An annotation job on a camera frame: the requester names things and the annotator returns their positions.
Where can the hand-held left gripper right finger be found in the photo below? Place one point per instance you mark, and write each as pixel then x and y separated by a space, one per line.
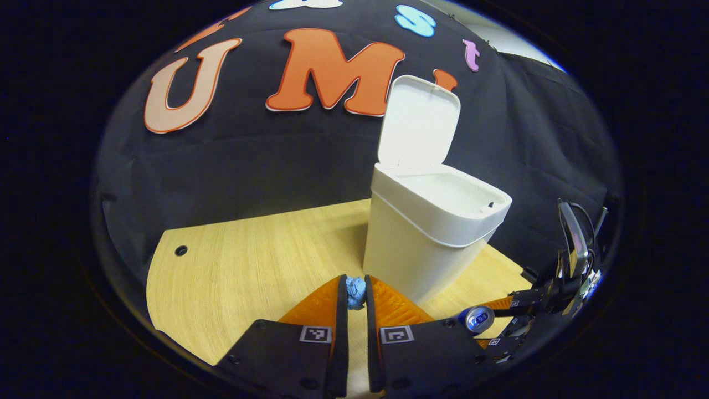
pixel 426 360

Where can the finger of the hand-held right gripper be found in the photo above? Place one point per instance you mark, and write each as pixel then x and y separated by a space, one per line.
pixel 507 343
pixel 523 305

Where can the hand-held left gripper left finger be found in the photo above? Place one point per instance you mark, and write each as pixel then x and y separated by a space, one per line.
pixel 282 354

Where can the silver blue pop can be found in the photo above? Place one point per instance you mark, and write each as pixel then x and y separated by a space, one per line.
pixel 479 320

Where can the blue paper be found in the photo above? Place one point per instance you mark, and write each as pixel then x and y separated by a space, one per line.
pixel 355 291

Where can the white desktop garbage bin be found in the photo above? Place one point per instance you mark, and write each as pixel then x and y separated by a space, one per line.
pixel 421 238

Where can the wooden desktop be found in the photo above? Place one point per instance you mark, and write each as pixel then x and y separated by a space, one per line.
pixel 249 277

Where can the black backdrop cloth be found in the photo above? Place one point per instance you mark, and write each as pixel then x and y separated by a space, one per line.
pixel 249 177

